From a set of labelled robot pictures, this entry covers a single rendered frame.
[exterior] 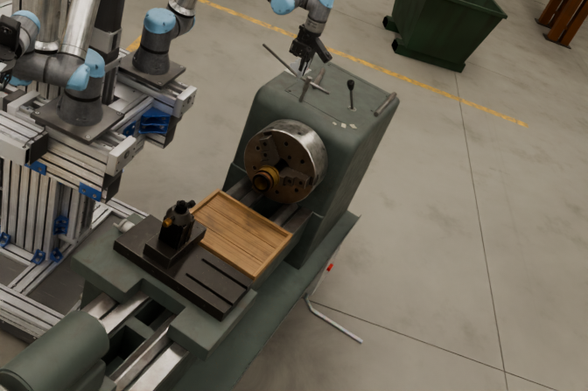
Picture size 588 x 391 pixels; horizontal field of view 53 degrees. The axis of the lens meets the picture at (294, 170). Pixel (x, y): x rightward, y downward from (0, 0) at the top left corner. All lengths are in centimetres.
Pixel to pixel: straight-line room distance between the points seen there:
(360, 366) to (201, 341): 153
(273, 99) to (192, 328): 100
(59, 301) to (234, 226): 90
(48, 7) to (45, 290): 133
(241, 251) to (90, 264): 54
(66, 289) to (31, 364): 137
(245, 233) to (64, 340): 95
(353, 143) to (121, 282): 101
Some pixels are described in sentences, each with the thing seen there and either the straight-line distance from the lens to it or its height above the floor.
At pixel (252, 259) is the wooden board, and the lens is 216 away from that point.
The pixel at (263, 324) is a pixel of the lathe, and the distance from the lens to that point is 244.
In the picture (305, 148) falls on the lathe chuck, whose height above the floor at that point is 122.
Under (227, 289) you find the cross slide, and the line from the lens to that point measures 192.
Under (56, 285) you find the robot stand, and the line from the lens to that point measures 284.
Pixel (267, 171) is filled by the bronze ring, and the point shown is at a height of 112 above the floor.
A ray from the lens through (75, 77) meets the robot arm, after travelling 174.
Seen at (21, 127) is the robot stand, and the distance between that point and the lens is 220.
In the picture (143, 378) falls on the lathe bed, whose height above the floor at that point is 87.
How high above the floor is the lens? 237
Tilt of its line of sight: 34 degrees down
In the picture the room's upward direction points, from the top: 22 degrees clockwise
